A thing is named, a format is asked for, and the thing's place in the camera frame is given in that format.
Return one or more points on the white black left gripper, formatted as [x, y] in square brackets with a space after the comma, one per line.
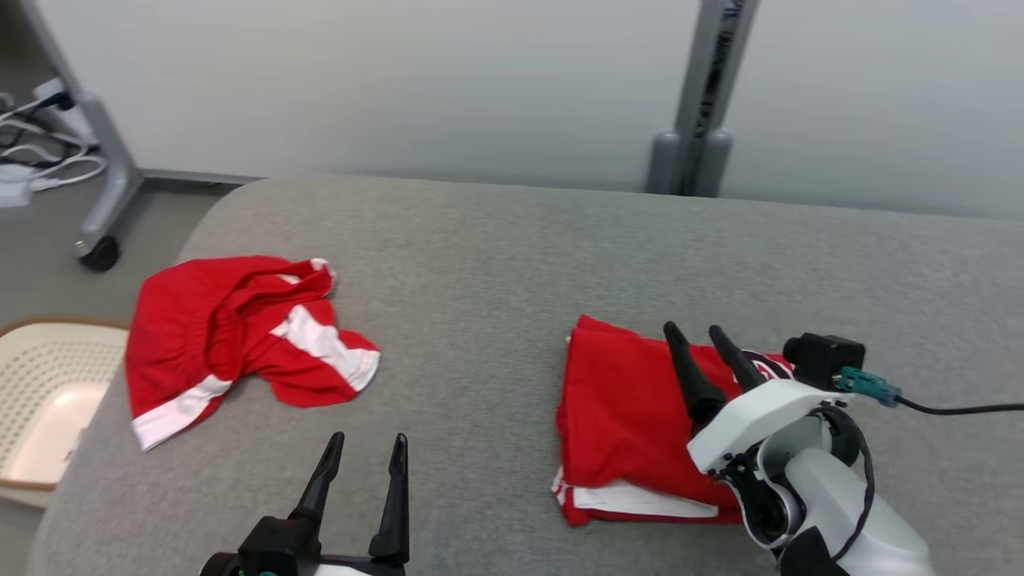
[384, 569]

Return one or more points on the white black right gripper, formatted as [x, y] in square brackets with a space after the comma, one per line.
[752, 412]

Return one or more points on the red jersey with black lettering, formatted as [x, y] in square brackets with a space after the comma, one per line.
[624, 416]

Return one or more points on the red shorts with white stripe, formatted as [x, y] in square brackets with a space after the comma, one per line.
[208, 328]

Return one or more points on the cream perforated laundry basket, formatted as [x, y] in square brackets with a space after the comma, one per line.
[48, 400]

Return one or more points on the black caster wheel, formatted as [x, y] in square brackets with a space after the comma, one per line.
[100, 254]

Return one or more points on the grey wheeled stand leg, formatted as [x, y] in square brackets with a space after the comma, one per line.
[108, 160]

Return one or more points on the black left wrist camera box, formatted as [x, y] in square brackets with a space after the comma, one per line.
[276, 548]

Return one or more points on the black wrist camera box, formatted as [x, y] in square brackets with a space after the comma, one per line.
[824, 356]
[276, 548]

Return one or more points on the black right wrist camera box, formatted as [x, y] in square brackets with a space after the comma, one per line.
[824, 356]

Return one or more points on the green right camera connector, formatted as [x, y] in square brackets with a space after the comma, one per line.
[868, 386]

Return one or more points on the grey metal partition post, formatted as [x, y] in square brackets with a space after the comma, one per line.
[704, 96]

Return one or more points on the grey baseboard rail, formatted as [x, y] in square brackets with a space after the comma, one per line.
[200, 177]

